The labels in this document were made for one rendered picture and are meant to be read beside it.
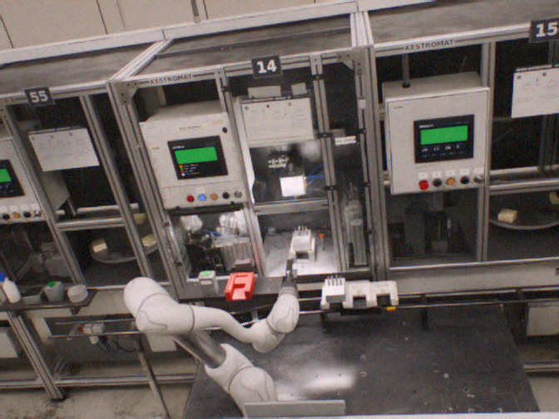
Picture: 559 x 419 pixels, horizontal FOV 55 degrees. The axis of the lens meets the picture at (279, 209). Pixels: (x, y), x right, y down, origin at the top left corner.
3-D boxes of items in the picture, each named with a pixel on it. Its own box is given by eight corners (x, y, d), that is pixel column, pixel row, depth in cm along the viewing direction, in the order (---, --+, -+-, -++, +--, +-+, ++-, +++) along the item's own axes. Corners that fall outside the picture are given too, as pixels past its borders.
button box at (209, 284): (202, 296, 274) (197, 278, 269) (205, 287, 281) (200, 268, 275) (217, 295, 273) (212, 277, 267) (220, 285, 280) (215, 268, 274)
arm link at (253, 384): (256, 435, 217) (246, 398, 207) (233, 408, 231) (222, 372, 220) (288, 411, 225) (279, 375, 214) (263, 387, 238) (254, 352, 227)
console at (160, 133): (163, 212, 263) (136, 125, 240) (179, 185, 287) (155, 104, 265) (246, 204, 256) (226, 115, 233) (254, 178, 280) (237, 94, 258)
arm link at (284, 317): (282, 288, 223) (268, 308, 229) (279, 313, 210) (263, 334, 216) (304, 299, 225) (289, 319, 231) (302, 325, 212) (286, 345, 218)
